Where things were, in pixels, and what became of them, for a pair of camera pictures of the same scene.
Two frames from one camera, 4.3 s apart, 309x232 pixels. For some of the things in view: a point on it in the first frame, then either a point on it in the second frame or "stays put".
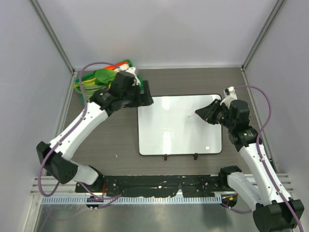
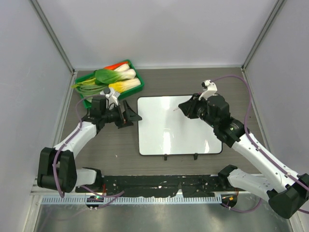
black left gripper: (147, 100) to (128, 116)
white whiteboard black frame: (171, 126) stays put
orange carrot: (114, 67) stays put
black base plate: (166, 186) stays put
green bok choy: (103, 77) stays put
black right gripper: (208, 113) to (188, 108)
